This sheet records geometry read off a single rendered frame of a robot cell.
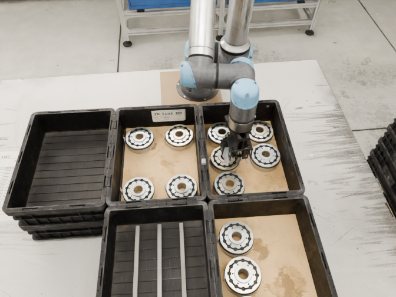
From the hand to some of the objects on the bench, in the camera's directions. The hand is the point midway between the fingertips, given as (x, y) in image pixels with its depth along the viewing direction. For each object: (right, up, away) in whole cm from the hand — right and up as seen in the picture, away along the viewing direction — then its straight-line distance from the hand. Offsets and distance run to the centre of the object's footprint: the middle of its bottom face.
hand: (233, 157), depth 118 cm
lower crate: (-56, -12, +9) cm, 58 cm away
